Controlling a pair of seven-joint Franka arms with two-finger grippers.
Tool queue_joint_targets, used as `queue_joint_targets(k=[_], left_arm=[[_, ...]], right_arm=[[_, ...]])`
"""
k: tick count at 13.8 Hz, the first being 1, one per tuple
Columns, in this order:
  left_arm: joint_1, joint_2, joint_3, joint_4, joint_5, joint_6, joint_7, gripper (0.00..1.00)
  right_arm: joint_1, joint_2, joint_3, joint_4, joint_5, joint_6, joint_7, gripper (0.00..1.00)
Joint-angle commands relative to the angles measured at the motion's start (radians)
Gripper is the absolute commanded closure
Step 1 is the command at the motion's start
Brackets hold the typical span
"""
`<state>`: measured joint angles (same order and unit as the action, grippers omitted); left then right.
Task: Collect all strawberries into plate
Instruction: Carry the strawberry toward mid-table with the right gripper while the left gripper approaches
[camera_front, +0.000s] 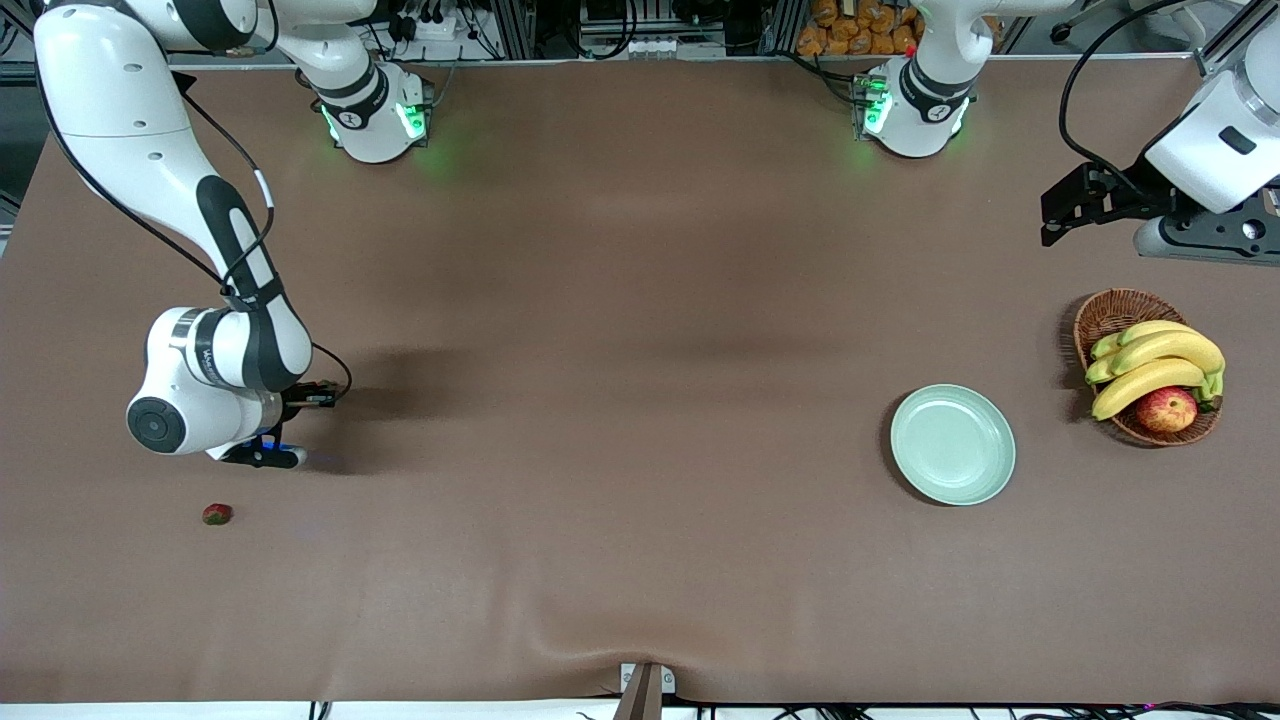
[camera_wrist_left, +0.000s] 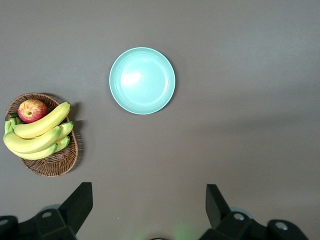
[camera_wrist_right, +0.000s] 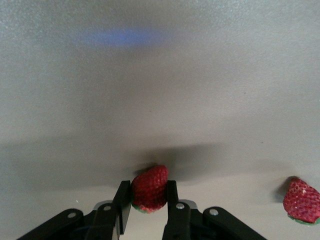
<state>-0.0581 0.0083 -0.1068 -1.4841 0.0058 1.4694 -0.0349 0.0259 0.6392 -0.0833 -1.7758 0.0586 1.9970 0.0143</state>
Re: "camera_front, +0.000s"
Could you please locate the red yellow apple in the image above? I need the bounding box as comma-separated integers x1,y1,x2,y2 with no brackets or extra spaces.
1136,386,1199,434

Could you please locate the grey metal mount bracket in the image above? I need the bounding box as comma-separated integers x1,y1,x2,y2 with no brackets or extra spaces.
612,662,677,720

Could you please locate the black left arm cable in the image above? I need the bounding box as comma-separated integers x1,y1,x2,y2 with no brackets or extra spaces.
1058,0,1196,191

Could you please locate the pale green round plate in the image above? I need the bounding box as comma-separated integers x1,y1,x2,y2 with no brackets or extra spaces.
890,384,1017,507

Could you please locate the brown table cover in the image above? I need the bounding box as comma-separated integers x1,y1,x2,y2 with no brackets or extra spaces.
0,55,1280,704

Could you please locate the brown wicker basket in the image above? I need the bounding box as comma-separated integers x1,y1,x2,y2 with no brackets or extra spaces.
1073,289,1223,448

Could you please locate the aluminium frame profile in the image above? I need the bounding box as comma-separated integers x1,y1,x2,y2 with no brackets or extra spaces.
1195,0,1280,81

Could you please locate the yellow banana bunch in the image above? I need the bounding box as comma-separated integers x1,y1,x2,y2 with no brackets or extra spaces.
1085,320,1227,422

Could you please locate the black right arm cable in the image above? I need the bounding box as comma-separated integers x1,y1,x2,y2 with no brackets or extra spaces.
33,0,353,411

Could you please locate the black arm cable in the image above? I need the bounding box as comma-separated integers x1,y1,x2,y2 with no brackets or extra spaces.
1058,0,1196,191
33,0,353,411

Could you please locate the white power strip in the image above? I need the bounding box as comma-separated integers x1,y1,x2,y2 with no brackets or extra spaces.
395,5,463,43

